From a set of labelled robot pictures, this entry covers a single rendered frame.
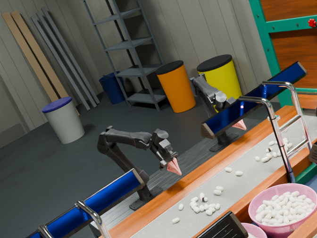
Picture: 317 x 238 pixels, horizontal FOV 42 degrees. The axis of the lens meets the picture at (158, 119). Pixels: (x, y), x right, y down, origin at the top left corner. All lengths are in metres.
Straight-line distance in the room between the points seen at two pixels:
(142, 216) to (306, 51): 1.17
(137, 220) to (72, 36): 6.39
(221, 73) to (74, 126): 2.52
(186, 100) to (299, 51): 3.14
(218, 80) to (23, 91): 4.29
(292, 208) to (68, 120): 4.63
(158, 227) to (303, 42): 1.17
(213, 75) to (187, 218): 2.73
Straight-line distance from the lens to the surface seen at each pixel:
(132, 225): 1.93
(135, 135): 2.04
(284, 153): 1.82
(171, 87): 5.21
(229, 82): 4.46
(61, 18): 8.04
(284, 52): 2.37
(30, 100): 7.81
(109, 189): 1.54
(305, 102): 2.33
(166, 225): 1.87
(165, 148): 1.91
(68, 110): 5.98
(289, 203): 1.73
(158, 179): 2.42
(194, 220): 1.82
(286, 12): 2.26
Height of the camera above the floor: 1.74
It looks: 19 degrees down
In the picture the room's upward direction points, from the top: 23 degrees counter-clockwise
